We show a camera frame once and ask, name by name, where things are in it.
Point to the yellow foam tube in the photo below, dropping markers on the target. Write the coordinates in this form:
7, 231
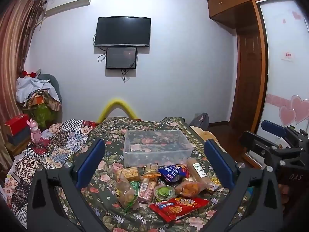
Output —
117, 101

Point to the floral blanket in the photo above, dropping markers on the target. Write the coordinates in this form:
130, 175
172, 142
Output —
108, 198

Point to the biscuit packet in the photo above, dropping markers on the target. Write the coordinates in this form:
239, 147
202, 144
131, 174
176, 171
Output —
128, 173

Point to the wall television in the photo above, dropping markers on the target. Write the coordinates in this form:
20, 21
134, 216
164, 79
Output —
122, 31

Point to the green cloth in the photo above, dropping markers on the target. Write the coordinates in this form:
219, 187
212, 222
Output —
42, 116

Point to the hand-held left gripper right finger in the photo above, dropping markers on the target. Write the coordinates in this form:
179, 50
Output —
217, 164

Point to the green jelly cup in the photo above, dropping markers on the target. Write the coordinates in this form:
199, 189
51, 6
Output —
165, 192

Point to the striped brown curtain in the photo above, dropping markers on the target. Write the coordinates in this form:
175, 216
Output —
14, 53

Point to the pile of clothes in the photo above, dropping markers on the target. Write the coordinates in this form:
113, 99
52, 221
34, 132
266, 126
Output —
33, 89

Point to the blue snack packet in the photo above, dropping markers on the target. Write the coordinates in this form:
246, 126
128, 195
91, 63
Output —
172, 172

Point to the white air conditioner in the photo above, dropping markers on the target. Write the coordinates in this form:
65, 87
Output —
70, 3

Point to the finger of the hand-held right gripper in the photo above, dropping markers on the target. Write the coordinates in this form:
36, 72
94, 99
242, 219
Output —
249, 141
272, 128

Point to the grey backpack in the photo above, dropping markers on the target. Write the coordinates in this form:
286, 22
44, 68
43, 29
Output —
200, 120

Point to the small cake packet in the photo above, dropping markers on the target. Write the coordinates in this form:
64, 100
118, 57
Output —
151, 169

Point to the pink heart stickers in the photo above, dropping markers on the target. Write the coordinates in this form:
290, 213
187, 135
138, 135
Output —
295, 111

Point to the patchwork quilt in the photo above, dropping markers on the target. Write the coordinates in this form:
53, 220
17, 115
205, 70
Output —
60, 140

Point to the red flowers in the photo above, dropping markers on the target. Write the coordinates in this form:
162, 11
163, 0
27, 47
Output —
25, 73

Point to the wooden nightstand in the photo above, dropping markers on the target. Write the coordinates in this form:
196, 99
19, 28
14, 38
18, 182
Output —
17, 148

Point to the red snack bag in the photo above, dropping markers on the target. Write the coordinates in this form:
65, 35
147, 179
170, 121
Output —
179, 206

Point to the clear bag of bread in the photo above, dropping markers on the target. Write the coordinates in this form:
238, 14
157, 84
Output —
124, 193

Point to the small black wall monitor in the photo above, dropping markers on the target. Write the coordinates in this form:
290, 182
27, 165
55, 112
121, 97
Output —
121, 58

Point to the clear plastic container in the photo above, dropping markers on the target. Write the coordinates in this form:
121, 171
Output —
157, 149

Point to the orange chips bag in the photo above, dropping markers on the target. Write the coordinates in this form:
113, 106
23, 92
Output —
190, 189

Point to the long beige wafer packet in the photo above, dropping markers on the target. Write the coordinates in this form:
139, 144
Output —
198, 171

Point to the red box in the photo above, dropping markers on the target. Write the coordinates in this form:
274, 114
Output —
15, 123

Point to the beige plush blanket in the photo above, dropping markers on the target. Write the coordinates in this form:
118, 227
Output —
207, 135

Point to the pink rabbit toy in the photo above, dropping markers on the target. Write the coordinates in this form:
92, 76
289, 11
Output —
35, 133

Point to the wooden door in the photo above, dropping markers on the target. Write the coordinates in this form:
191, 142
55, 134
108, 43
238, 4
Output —
248, 77

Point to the wooden overhead cabinet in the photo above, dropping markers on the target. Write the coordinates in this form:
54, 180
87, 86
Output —
231, 7

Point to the small yellow packet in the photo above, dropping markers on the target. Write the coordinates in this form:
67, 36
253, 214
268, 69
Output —
214, 183

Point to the small green packet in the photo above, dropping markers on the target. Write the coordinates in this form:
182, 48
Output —
135, 187

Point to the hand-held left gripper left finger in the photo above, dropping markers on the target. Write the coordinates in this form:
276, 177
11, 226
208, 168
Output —
90, 164

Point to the dark grey box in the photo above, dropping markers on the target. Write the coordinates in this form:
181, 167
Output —
20, 136

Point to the white sliding wardrobe door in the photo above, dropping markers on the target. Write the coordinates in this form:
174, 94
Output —
284, 77

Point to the pink wafer packet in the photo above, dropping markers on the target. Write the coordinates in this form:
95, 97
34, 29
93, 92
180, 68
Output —
146, 189

